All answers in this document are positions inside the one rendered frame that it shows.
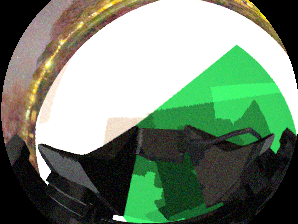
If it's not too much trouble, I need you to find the green circuit board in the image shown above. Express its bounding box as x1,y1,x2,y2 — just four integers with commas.
122,44,297,224

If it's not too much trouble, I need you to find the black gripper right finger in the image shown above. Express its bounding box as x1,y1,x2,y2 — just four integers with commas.
184,125,275,209

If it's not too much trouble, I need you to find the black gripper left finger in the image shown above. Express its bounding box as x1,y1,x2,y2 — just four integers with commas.
37,125,138,217

